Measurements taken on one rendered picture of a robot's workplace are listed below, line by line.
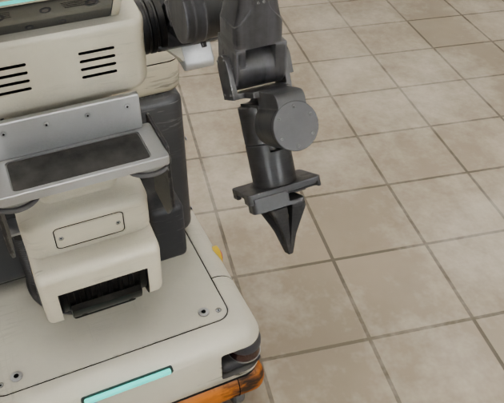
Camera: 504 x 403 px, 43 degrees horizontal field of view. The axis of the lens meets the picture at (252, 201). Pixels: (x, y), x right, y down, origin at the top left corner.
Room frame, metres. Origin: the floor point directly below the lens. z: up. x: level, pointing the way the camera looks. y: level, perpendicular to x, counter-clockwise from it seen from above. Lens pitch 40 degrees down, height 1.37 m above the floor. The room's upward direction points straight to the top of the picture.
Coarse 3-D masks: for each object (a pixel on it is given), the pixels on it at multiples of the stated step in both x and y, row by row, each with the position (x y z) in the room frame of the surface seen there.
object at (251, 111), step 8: (248, 104) 0.68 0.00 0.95; (256, 104) 0.66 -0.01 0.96; (240, 112) 0.68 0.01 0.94; (248, 112) 0.67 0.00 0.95; (256, 112) 0.66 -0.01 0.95; (240, 120) 0.68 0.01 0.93; (248, 120) 0.66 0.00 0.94; (248, 128) 0.66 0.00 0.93; (248, 136) 0.66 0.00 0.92; (256, 136) 0.65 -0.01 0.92; (248, 144) 0.66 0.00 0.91; (256, 144) 0.65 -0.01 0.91; (264, 144) 0.65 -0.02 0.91
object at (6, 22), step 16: (0, 0) 0.73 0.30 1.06; (16, 0) 0.74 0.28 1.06; (32, 0) 0.75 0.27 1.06; (48, 0) 0.77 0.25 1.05; (64, 0) 0.78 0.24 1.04; (80, 0) 0.79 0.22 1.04; (96, 0) 0.80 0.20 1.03; (112, 0) 0.82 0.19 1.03; (0, 16) 0.75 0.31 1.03; (16, 16) 0.77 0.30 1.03; (32, 16) 0.78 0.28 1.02; (48, 16) 0.79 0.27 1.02; (64, 16) 0.81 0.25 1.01; (80, 16) 0.82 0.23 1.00; (96, 16) 0.83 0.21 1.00; (0, 32) 0.78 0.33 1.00; (16, 32) 0.79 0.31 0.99
